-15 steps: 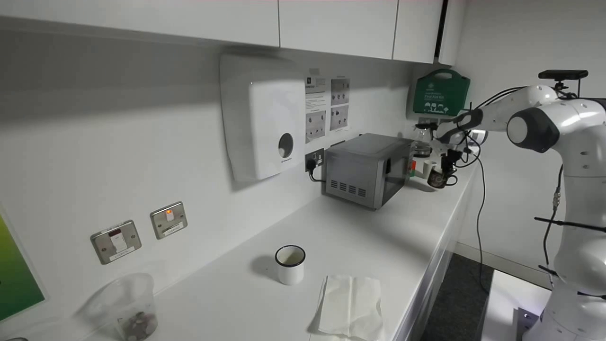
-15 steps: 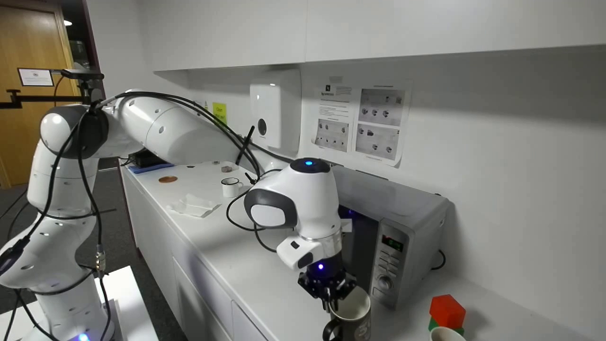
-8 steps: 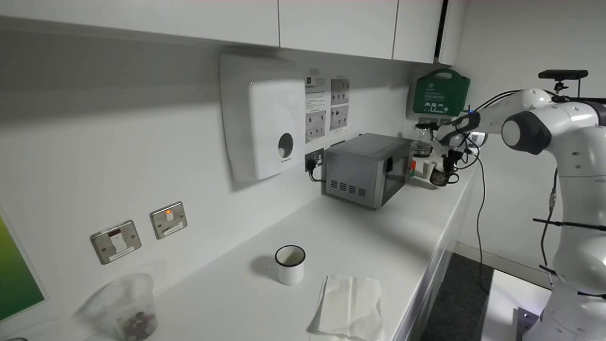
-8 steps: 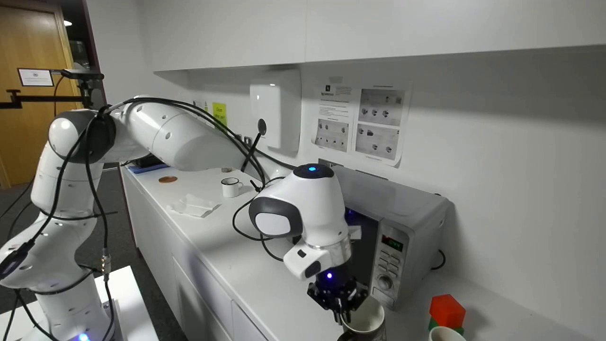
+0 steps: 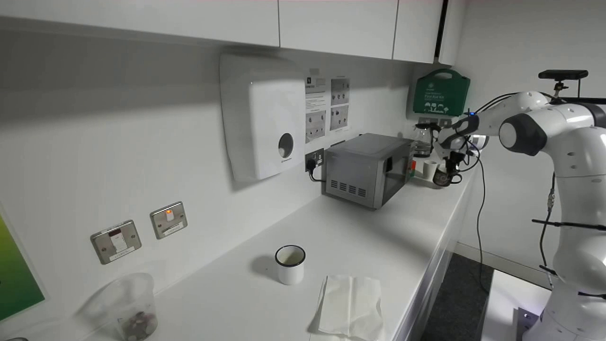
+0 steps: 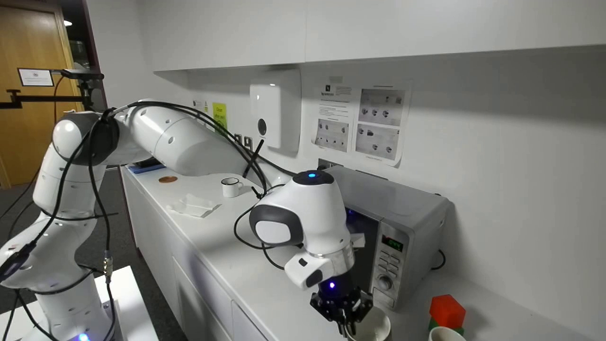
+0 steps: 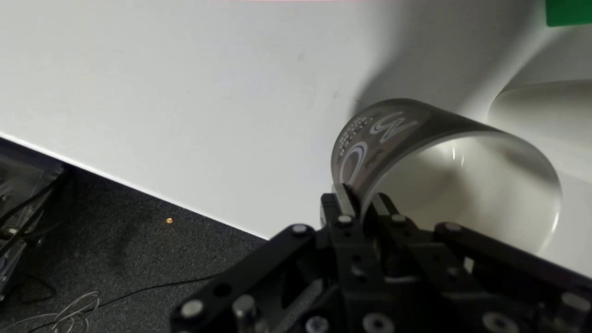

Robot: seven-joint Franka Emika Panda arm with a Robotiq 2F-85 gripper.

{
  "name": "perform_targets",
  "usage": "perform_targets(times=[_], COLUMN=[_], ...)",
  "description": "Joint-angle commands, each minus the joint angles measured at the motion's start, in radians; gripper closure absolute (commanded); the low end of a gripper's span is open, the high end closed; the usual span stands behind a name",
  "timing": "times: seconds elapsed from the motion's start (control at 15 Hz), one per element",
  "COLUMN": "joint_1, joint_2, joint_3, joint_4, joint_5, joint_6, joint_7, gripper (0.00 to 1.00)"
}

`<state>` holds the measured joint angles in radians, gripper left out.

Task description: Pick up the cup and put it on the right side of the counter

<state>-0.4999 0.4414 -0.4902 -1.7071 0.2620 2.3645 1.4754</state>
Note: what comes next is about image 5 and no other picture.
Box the white cup with dark rim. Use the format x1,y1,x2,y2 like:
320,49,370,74
273,243,309,288

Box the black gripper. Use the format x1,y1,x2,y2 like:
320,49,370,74
444,146,472,188

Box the instruction sheet with text header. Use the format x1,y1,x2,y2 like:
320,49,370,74
305,74,332,144

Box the black wall plug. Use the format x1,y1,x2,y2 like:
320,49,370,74
303,148,328,186

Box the silver wall switch plate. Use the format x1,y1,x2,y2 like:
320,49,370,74
89,218,144,267
148,199,190,241

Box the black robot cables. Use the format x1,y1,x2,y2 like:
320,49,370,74
466,93,606,299

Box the green wall poster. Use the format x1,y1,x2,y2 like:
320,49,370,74
0,207,50,322

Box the white robot base table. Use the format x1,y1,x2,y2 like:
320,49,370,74
481,267,606,341

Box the white paper towel dispenser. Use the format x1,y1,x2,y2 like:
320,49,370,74
218,53,309,188

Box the clear plastic cup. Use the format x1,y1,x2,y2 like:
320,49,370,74
74,271,161,341

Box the white wall cabinets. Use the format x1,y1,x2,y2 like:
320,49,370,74
0,0,470,68

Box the plain white cup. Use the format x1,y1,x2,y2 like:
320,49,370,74
421,159,442,184

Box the green first aid box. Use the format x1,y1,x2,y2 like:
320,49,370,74
408,66,474,121

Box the grey microwave oven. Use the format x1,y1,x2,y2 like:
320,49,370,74
320,131,417,212

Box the black camera on stand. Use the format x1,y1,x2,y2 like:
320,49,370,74
538,66,606,108

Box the white base cabinet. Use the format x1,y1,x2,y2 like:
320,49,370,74
391,182,483,341

